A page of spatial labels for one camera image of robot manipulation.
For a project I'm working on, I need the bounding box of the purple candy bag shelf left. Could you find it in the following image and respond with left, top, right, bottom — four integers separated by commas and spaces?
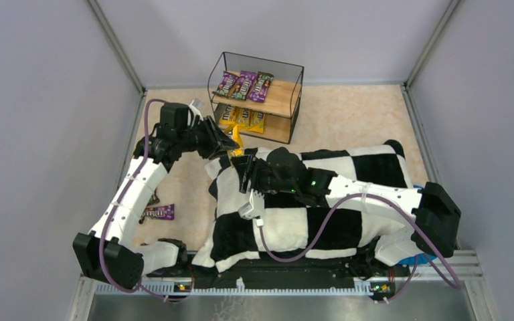
212, 71, 239, 98

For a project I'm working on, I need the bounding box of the purple brown candy bag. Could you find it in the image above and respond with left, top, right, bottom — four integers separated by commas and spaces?
248, 72, 274, 103

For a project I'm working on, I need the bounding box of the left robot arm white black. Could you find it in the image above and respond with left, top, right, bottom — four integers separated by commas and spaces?
72, 99, 238, 293

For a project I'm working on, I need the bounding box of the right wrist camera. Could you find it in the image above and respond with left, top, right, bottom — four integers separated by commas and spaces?
238, 189, 265, 227

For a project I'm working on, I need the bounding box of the black white checkered pillow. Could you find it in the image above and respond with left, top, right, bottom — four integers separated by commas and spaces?
193, 140, 413, 272

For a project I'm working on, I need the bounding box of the purple candy bag near base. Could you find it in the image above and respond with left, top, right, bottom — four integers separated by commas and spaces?
141, 204, 175, 220

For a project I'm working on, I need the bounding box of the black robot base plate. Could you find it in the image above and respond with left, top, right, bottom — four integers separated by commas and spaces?
147, 254, 410, 290

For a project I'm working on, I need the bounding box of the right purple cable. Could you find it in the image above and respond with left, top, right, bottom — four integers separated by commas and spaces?
256, 193, 462, 304

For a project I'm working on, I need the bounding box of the yellow candy bag shelf right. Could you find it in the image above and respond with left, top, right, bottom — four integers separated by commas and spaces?
236, 108, 252, 130

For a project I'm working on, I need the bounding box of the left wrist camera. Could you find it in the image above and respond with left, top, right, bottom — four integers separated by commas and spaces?
188, 98, 203, 127

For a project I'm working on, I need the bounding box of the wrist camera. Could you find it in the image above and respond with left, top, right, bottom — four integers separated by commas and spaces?
238, 189, 265, 227
188, 98, 203, 127

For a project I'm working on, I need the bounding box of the black wire wooden shelf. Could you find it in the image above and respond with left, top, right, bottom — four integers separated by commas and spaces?
207, 51, 305, 144

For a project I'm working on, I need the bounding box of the yellow candy bag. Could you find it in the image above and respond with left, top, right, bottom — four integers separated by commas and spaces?
224, 124, 244, 158

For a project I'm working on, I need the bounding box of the yellow candy bag shelf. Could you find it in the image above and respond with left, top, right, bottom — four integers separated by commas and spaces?
236, 108, 252, 130
219, 106, 238, 126

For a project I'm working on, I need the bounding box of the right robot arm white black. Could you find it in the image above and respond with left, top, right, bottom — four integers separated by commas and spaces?
231, 148, 461, 265

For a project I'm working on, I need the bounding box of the purple candy bag shelf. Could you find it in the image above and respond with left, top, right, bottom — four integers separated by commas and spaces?
212, 71, 239, 98
230, 71, 257, 100

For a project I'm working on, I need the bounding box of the blue cloth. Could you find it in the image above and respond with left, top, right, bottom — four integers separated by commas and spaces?
398, 253, 436, 266

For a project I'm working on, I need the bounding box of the purple candy bag shelf right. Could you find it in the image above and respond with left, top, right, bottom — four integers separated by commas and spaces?
230, 71, 257, 100

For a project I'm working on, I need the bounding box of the yellow candy bag shelf left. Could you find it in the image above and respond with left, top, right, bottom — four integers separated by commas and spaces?
219, 106, 238, 126

